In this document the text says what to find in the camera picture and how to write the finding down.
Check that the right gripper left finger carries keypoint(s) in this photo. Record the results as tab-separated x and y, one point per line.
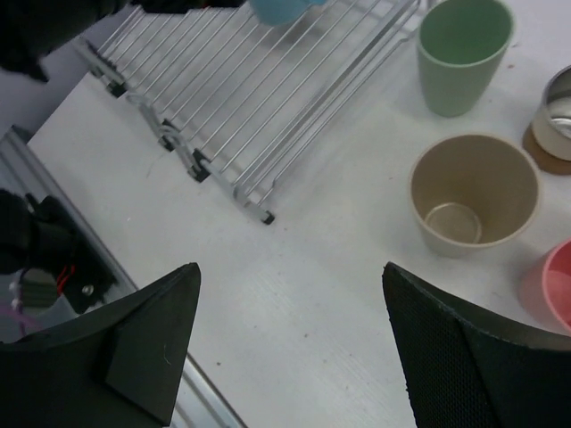
116	366

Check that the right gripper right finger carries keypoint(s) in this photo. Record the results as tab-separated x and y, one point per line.
466	366

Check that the pink cup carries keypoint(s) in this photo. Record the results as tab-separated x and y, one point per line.
545	290

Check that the beige tumbler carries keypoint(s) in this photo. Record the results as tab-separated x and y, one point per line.
472	192

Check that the light green tumbler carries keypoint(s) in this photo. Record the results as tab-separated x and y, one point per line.
460	45

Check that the light blue mug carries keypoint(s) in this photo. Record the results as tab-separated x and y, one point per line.
278	12

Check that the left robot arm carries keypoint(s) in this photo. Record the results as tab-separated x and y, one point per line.
32	29

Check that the aluminium mounting rail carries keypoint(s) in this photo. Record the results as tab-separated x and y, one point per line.
30	302

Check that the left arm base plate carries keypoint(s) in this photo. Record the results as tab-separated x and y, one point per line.
43	235

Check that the metal wire dish rack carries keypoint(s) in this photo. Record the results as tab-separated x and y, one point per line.
240	101

